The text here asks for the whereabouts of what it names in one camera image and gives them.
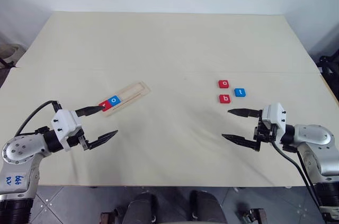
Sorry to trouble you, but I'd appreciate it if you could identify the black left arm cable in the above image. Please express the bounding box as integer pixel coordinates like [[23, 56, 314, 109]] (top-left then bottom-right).
[[15, 100, 63, 137]]

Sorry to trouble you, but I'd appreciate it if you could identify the blue letter tile t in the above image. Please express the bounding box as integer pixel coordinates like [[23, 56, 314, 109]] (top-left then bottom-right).
[[234, 87, 248, 98]]

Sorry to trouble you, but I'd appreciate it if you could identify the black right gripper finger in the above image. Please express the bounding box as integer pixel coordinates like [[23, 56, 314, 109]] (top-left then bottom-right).
[[227, 108, 262, 119], [221, 133, 261, 153]]

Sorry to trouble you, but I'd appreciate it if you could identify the red letter tile b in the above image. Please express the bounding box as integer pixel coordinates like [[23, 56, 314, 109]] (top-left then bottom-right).
[[218, 94, 233, 105]]

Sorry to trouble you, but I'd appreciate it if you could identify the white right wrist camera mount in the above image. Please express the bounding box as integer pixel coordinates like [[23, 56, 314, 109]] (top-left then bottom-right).
[[261, 103, 288, 137]]

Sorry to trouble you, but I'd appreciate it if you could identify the tan round stool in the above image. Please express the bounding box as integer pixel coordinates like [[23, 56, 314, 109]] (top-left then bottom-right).
[[0, 42, 23, 70]]

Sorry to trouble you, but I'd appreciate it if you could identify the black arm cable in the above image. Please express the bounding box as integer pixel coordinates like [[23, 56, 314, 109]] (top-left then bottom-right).
[[270, 140, 328, 216], [296, 149, 323, 206], [15, 100, 63, 137]]

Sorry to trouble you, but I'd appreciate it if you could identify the light wooden letter tray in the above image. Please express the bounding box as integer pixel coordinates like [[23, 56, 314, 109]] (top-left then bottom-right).
[[99, 80, 151, 118]]

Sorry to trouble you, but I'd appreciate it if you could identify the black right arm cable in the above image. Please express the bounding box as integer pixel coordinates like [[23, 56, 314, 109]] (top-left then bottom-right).
[[270, 140, 328, 216], [296, 149, 323, 206]]

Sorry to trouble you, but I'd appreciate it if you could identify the brown metal foot bracket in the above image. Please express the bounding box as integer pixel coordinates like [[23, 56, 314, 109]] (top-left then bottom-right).
[[100, 209, 120, 224], [239, 207, 267, 224]]

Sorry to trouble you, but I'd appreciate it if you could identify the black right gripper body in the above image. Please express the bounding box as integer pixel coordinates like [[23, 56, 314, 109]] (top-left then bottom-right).
[[253, 117, 279, 152]]

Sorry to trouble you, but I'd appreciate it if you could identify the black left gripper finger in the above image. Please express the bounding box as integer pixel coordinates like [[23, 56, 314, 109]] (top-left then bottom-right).
[[75, 105, 105, 118], [86, 129, 119, 151]]

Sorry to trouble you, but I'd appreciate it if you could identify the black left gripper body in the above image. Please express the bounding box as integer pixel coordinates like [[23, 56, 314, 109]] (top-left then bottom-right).
[[66, 128, 90, 152]]

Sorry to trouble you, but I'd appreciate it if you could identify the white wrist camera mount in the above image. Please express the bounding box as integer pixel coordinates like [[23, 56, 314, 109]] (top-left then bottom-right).
[[50, 109, 83, 153], [261, 103, 288, 137]]

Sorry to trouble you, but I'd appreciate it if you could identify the black metal stand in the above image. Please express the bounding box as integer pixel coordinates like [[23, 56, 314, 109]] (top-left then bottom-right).
[[317, 49, 339, 95]]

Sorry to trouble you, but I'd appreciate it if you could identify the dark rounded shape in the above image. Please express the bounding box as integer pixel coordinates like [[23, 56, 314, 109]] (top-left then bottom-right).
[[190, 190, 222, 224], [127, 192, 157, 224]]

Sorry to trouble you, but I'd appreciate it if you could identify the blue letter tile o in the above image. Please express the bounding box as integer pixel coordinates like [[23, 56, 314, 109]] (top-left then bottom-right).
[[107, 95, 122, 107]]

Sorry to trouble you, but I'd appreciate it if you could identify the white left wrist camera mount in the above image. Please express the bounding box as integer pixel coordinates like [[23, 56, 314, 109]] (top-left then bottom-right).
[[50, 109, 83, 153]]

